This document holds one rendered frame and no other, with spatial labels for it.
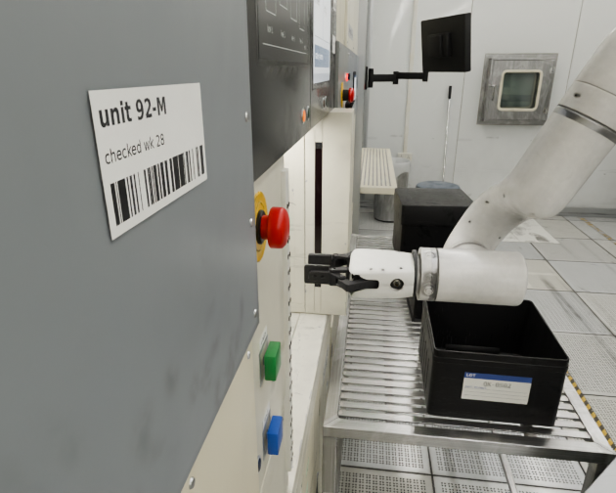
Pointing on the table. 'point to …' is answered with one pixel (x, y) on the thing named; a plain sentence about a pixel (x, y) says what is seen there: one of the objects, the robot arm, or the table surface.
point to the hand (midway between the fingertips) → (318, 268)
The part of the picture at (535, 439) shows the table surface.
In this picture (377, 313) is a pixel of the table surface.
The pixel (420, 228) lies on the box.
